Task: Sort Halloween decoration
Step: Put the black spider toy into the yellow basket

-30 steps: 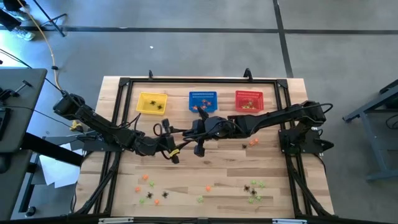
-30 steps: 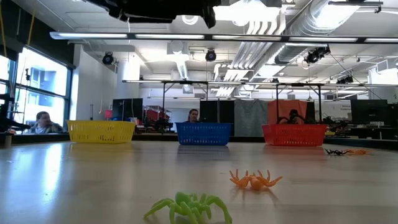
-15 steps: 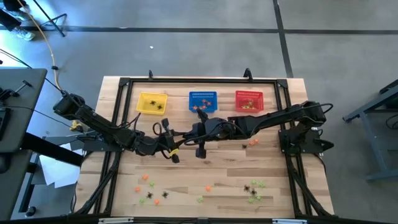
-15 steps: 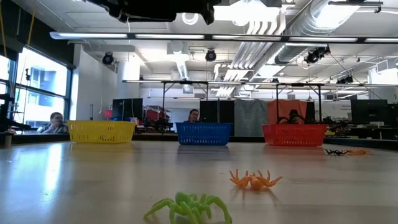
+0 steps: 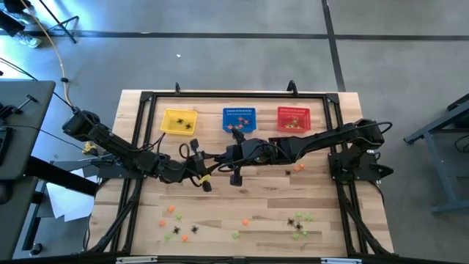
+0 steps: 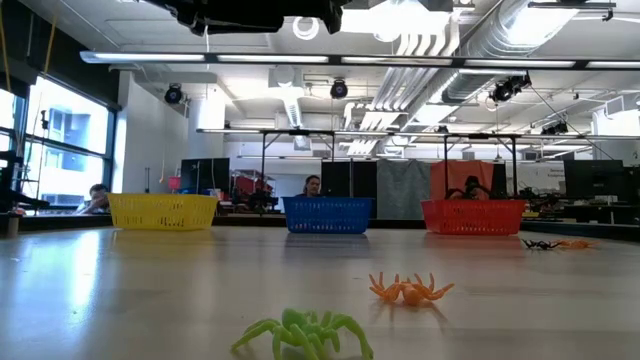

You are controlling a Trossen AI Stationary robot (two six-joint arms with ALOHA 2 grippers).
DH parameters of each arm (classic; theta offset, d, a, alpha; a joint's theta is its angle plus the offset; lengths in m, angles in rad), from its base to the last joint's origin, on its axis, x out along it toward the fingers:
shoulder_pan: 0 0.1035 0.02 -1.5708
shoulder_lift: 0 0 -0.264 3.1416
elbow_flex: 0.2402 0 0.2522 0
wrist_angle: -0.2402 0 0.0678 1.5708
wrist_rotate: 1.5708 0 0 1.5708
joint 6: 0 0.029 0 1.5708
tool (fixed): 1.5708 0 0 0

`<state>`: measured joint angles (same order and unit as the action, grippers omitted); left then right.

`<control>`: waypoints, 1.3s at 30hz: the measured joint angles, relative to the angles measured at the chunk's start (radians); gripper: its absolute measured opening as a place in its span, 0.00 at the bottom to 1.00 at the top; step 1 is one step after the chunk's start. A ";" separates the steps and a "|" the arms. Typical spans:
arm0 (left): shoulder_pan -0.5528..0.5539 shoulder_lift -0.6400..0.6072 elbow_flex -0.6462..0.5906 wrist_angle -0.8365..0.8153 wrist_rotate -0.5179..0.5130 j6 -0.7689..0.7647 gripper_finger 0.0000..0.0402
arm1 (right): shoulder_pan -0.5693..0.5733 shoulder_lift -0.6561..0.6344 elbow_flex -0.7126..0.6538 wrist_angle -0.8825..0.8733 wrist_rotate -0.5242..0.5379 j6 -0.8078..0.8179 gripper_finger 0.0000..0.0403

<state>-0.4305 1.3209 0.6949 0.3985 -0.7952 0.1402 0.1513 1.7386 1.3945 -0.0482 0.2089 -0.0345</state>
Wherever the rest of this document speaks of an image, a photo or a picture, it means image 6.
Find black partition panel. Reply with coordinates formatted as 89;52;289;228
321;160;379;220

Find large window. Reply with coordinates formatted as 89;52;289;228
0;74;119;214

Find black monitor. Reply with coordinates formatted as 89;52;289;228
563;159;625;201
179;157;231;196

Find white ribbed ceiling pipes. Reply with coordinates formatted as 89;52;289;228
344;29;461;156

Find black background rig frame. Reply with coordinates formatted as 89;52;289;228
197;127;640;216

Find white cable coil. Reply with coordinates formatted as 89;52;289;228
292;14;320;42

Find silver air duct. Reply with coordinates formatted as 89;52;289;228
439;0;584;104

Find white ceiling duct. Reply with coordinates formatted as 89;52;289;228
267;64;306;129

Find person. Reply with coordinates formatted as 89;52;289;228
462;174;494;201
297;174;322;198
74;183;111;215

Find black plastic spider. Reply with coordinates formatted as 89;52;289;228
522;238;560;251

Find black aluminium table frame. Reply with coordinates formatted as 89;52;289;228
0;212;640;243

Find white ceiling light panel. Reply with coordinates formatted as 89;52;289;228
339;0;454;36

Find long ceiling light bar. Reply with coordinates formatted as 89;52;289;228
79;49;640;71

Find orange hanging cloth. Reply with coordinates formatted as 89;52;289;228
429;159;495;201

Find yellow hanging cable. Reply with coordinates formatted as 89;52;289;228
43;17;57;74

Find black shelf rack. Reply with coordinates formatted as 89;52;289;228
0;149;51;236

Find blue plastic basket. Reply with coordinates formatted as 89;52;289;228
282;196;375;235

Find red plastic basket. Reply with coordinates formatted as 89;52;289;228
420;199;527;236

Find white board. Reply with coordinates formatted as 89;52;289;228
519;162;566;191

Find dark background desk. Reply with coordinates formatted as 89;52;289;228
562;197;640;226

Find green plastic spider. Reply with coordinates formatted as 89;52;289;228
230;308;375;360

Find grey hanging cloth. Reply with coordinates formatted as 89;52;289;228
376;158;432;221

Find yellow plastic basket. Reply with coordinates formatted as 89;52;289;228
107;193;220;232

